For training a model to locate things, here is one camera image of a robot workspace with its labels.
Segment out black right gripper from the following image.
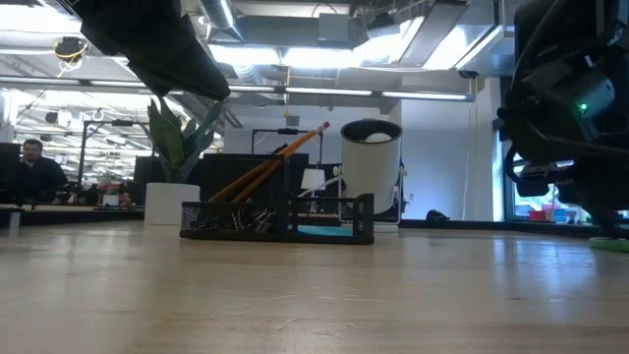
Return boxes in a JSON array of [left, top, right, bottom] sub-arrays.
[[554, 137, 629, 240]]

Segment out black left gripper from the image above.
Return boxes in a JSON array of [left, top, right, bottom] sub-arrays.
[[73, 0, 232, 102]]

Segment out green handled scissors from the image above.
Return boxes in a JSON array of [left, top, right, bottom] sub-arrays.
[[588, 236, 629, 255]]

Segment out black mesh desk organizer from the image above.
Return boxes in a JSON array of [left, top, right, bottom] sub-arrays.
[[179, 151, 375, 246]]

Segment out black binder clip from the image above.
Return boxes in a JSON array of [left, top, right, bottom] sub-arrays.
[[189, 215, 222, 232], [254, 209, 277, 233], [230, 209, 257, 233]]

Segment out blue sticky note pad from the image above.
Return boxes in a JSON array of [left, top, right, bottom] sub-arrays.
[[296, 224, 355, 238]]

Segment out green plant in white pot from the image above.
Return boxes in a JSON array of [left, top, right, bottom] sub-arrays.
[[143, 94, 223, 226]]

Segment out black background monitor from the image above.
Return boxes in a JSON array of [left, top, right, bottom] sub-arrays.
[[133, 155, 166, 206], [0, 142, 23, 207]]

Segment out black background stand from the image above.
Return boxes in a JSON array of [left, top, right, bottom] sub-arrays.
[[78, 119, 148, 191]]

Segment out white lamp shade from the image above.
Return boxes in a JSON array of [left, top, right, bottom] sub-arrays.
[[300, 168, 327, 192]]

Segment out person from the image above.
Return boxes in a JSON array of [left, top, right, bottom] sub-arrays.
[[17, 139, 70, 206]]

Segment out white cylinder with black rim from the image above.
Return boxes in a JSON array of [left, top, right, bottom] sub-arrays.
[[339, 119, 404, 233]]

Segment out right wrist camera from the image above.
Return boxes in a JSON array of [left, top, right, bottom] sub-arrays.
[[510, 157, 577, 198]]

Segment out black ceiling cable reel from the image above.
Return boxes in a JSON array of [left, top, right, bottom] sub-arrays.
[[52, 35, 90, 64]]

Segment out white cable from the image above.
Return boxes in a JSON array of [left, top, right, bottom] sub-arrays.
[[314, 165, 345, 198]]

